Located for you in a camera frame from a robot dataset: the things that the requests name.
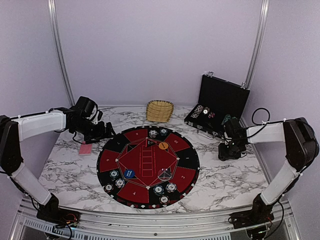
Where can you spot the woven bamboo tray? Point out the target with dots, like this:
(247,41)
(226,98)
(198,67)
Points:
(159,111)

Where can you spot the green chips in case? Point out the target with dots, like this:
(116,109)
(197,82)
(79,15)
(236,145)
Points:
(226,118)

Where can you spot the green blue chip stack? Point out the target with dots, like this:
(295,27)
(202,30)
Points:
(158,190)
(163,132)
(114,174)

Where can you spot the clear round dealer button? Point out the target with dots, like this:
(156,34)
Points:
(164,174)

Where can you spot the orange big blind button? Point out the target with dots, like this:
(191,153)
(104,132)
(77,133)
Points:
(163,145)

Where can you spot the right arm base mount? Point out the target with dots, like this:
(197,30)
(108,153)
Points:
(251,220)

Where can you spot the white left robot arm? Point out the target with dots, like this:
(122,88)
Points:
(39,130)

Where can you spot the blue white chips in case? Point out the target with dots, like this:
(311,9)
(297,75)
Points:
(197,111)

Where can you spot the red black chip stack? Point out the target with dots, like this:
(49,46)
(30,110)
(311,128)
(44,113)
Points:
(108,188)
(164,200)

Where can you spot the aluminium front rail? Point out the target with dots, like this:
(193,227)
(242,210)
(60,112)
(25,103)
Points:
(204,225)

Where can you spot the red playing card deck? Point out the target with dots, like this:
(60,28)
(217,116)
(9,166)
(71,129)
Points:
(85,149)

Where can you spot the black poker chip case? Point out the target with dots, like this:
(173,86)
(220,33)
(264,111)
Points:
(220,97)

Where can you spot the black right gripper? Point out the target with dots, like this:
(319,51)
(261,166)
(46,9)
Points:
(222,154)

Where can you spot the red dice in case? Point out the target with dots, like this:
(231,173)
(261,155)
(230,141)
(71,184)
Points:
(211,115)

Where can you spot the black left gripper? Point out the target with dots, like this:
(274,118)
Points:
(100,134)

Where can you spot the aluminium frame post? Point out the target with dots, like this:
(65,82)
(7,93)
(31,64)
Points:
(59,50)
(260,33)

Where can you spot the right aluminium frame post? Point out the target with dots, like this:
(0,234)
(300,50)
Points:
(260,33)

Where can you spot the round red black poker mat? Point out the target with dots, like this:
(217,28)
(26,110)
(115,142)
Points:
(127,150)

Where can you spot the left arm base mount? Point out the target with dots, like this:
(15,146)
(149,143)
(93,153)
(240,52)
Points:
(65,219)

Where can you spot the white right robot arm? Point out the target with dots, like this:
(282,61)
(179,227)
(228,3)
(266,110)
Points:
(298,147)

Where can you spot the blue small blind button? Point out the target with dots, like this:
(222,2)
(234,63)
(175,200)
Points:
(129,173)

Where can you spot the left aluminium frame post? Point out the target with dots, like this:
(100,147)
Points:
(59,50)

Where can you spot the black triangular all-in marker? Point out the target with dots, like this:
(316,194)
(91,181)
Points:
(149,143)

